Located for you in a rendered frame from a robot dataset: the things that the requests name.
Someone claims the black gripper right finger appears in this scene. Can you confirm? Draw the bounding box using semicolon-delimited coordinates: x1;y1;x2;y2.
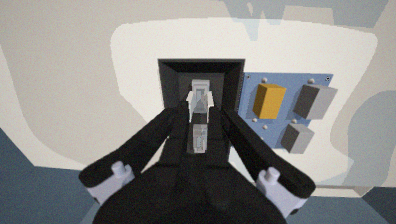
204;91;316;218

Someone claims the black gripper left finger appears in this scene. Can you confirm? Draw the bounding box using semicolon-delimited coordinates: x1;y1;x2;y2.
78;91;194;208

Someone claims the yellow-orange block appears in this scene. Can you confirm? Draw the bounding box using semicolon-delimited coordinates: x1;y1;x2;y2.
252;84;286;119

